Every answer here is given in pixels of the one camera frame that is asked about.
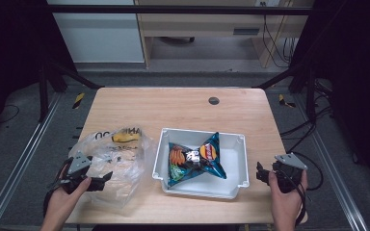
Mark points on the yellow black tape strip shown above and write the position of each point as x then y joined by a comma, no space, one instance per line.
284,101
78,100

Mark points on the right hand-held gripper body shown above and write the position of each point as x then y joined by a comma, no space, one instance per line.
289,174

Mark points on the person's left hand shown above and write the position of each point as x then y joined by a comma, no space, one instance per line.
62,202

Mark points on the white plastic bin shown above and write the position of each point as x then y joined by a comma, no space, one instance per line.
234,166

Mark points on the aluminium floor rail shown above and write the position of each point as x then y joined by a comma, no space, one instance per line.
19,166
337,179

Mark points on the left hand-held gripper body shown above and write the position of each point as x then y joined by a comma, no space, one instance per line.
77,165

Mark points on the black metal crossbar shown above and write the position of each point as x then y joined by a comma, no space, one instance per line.
179,9

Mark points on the clear plastic bag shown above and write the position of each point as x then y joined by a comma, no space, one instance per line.
125,173

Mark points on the person's right hand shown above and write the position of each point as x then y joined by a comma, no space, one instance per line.
284,202

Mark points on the white cabinet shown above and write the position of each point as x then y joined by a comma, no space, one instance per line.
99,38

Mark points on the black metal frame strut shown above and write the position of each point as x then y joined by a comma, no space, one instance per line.
77,78
282,77

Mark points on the light wooden desk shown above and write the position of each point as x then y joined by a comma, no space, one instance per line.
205,27

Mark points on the blue potato chips packet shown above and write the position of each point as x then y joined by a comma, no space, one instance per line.
189,160

